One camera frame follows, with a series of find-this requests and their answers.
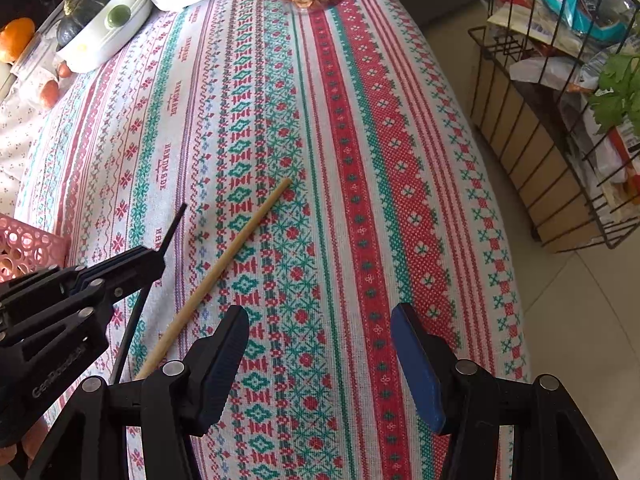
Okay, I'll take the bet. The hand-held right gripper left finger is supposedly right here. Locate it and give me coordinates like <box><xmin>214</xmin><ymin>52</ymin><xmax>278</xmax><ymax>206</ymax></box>
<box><xmin>47</xmin><ymin>304</ymin><xmax>251</xmax><ymax>480</ymax></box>

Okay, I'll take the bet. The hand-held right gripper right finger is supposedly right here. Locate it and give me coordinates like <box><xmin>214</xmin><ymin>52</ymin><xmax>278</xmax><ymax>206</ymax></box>
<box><xmin>391</xmin><ymin>302</ymin><xmax>618</xmax><ymax>480</ymax></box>

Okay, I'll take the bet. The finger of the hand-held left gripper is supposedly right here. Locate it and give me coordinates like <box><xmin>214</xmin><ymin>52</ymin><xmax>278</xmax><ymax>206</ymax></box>
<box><xmin>0</xmin><ymin>245</ymin><xmax>167</xmax><ymax>307</ymax></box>
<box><xmin>0</xmin><ymin>265</ymin><xmax>167</xmax><ymax>347</ymax></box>

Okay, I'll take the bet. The black chopstick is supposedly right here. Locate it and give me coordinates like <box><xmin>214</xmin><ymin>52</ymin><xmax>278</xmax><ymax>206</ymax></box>
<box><xmin>110</xmin><ymin>202</ymin><xmax>189</xmax><ymax>385</ymax></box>

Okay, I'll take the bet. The bamboo chopstick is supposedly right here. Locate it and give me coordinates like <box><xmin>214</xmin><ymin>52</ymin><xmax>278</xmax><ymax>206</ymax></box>
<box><xmin>134</xmin><ymin>177</ymin><xmax>293</xmax><ymax>381</ymax></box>

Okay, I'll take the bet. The pink perforated basket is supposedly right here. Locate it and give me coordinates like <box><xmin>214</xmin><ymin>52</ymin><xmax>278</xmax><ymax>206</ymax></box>
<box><xmin>0</xmin><ymin>214</ymin><xmax>71</xmax><ymax>283</ymax></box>

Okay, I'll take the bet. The person's left hand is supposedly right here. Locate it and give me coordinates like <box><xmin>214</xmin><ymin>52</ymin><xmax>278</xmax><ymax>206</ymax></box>
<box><xmin>0</xmin><ymin>405</ymin><xmax>49</xmax><ymax>480</ymax></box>

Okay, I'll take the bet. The striped patterned tablecloth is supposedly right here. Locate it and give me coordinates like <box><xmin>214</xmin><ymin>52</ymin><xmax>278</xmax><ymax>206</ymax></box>
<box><xmin>0</xmin><ymin>0</ymin><xmax>531</xmax><ymax>480</ymax></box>

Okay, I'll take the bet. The white oval dish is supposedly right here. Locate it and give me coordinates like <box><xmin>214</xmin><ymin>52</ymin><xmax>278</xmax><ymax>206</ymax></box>
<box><xmin>57</xmin><ymin>0</ymin><xmax>153</xmax><ymax>73</ymax></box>

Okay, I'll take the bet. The cardboard box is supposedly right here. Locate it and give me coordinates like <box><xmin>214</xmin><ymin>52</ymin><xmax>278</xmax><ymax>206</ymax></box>
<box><xmin>470</xmin><ymin>60</ymin><xmax>608</xmax><ymax>253</ymax></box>

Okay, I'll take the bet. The green kabocha squash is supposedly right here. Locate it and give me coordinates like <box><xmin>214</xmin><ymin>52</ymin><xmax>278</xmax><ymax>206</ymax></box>
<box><xmin>56</xmin><ymin>0</ymin><xmax>111</xmax><ymax>48</ymax></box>

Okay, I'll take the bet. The orange fruit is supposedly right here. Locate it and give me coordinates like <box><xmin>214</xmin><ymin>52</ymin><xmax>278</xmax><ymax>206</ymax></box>
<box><xmin>0</xmin><ymin>17</ymin><xmax>37</xmax><ymax>64</ymax></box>

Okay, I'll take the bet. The small green fruit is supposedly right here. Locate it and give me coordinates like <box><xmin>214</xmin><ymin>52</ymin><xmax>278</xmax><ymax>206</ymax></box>
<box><xmin>104</xmin><ymin>4</ymin><xmax>132</xmax><ymax>28</ymax></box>

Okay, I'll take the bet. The red snack packet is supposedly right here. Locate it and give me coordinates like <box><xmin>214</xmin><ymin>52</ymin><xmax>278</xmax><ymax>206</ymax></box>
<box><xmin>607</xmin><ymin>125</ymin><xmax>640</xmax><ymax>196</ymax></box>

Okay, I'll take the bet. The white plastic bag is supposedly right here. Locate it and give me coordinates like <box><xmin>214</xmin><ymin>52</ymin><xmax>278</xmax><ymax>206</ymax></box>
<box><xmin>507</xmin><ymin>55</ymin><xmax>586</xmax><ymax>91</ymax></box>

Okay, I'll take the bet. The green leafy plant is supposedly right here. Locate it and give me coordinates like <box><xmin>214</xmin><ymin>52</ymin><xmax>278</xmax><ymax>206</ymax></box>
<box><xmin>587</xmin><ymin>0</ymin><xmax>640</xmax><ymax>136</ymax></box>

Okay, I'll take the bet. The beige packet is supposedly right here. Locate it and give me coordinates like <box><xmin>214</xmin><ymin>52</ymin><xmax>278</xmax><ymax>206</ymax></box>
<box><xmin>487</xmin><ymin>2</ymin><xmax>551</xmax><ymax>41</ymax></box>

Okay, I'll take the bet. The black wire rack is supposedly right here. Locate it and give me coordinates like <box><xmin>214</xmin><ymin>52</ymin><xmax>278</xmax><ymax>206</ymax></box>
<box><xmin>467</xmin><ymin>0</ymin><xmax>640</xmax><ymax>253</ymax></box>

